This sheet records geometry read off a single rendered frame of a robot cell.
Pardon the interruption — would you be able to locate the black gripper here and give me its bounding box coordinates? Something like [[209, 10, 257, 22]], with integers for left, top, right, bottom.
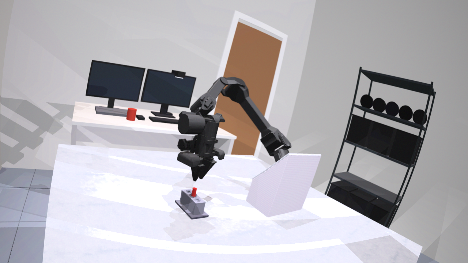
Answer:
[[177, 134, 225, 181]]

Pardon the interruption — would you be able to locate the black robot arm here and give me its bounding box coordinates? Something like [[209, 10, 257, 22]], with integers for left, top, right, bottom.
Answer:
[[177, 77, 292, 162]]

